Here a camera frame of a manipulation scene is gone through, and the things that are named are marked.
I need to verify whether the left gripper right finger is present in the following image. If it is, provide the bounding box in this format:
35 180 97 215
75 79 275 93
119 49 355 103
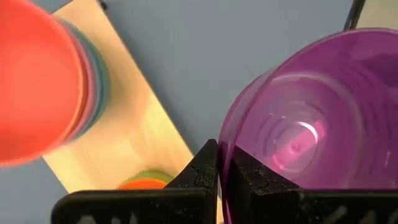
220 145 301 224

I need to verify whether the small green translucent bowl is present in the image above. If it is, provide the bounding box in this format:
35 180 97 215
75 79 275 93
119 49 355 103
122 169 175 188

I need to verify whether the small purple translucent bowl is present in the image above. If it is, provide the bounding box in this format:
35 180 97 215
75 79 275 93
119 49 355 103
217 27 398 224

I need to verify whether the large red plastic bowl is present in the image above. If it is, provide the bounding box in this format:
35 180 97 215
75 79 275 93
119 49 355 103
0 0 86 169

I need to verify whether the teal plastic bowl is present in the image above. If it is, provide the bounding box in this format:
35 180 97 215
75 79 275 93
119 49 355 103
69 21 112 139

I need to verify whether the pink plastic bowl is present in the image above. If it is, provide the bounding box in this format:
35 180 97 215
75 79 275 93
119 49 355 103
58 15 96 147

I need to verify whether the wooden tray board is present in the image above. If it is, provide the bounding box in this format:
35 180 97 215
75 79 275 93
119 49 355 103
41 0 195 194

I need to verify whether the light blue plastic bowl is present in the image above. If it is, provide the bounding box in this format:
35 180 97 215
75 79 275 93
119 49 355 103
66 19 104 141

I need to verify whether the black table edge frame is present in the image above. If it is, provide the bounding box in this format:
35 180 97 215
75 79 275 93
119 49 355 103
343 0 368 32

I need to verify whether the small red translucent bowl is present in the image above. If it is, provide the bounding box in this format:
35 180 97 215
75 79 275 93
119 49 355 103
116 177 169 191

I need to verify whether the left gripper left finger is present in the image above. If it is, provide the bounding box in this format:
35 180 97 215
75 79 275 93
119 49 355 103
164 138 220 191

